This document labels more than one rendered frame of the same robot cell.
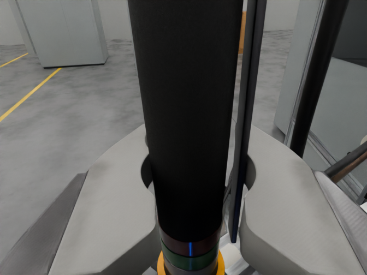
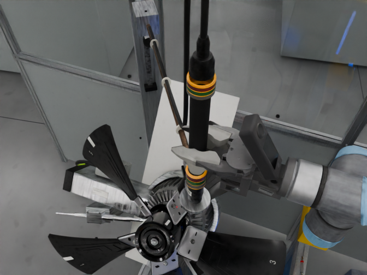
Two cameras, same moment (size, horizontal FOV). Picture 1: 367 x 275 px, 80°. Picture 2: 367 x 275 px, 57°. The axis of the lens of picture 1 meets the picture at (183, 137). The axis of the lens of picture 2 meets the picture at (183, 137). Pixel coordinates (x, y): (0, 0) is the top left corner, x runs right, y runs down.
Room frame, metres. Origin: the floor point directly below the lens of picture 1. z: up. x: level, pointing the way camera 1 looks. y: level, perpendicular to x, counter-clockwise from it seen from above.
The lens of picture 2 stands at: (-0.03, 0.36, 2.13)
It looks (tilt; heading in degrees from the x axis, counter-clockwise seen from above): 51 degrees down; 289
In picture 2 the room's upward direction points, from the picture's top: straight up
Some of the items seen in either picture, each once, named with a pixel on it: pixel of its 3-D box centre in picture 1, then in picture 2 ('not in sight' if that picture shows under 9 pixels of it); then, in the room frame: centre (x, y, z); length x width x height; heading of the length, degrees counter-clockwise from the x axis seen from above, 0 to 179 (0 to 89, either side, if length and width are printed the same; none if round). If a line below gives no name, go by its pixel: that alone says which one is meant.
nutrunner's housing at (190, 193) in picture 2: not in sight; (197, 145); (0.08, 0.00, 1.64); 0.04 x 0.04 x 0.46
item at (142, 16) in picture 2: not in sight; (145, 17); (0.42, -0.53, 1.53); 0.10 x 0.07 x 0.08; 123
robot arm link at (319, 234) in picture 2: not in sight; (331, 214); (-0.20, -0.01, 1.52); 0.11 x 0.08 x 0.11; 76
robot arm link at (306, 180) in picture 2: not in sight; (302, 180); (-0.12, 0.00, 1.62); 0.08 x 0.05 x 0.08; 88
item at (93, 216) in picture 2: not in sight; (95, 216); (0.42, -0.02, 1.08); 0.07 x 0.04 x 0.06; 9
